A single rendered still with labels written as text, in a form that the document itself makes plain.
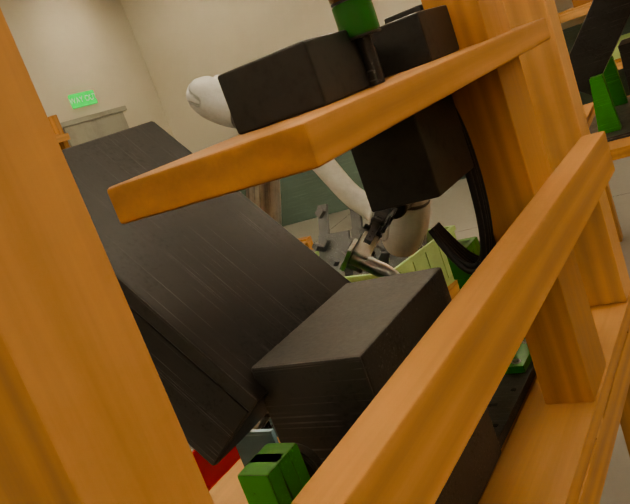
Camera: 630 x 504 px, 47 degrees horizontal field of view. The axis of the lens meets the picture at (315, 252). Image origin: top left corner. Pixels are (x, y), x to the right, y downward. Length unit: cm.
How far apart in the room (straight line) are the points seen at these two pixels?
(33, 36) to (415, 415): 857
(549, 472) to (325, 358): 47
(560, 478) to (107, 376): 89
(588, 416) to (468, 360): 61
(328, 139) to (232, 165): 9
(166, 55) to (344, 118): 945
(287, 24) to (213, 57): 115
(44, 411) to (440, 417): 39
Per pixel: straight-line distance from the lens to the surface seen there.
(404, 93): 79
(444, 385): 72
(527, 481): 125
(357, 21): 91
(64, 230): 46
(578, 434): 133
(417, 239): 170
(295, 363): 97
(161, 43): 1012
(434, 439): 70
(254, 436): 133
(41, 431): 44
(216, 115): 186
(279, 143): 62
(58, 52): 923
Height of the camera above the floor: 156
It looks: 12 degrees down
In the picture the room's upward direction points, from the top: 20 degrees counter-clockwise
